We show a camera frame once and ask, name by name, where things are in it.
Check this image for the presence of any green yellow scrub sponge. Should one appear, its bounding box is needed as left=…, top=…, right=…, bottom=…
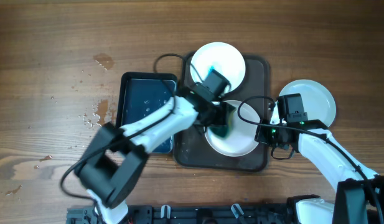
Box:
left=208, top=102, right=236, bottom=138

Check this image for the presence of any white plate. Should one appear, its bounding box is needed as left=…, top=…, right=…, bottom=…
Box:
left=190, top=42, right=246, bottom=94
left=279, top=79, right=336, bottom=129
left=205, top=100, right=258, bottom=157

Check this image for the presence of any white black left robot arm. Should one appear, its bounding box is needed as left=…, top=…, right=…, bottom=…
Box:
left=74, top=95, right=235, bottom=223

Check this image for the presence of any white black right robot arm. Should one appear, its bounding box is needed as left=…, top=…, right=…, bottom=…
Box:
left=256, top=120, right=384, bottom=223

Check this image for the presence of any large brown serving tray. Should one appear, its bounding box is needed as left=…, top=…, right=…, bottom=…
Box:
left=174, top=54, right=270, bottom=172

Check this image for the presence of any small black water tray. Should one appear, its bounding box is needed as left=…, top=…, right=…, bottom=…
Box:
left=116, top=72, right=179, bottom=155

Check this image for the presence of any white plate top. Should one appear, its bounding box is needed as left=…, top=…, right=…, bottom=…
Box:
left=190, top=42, right=246, bottom=94

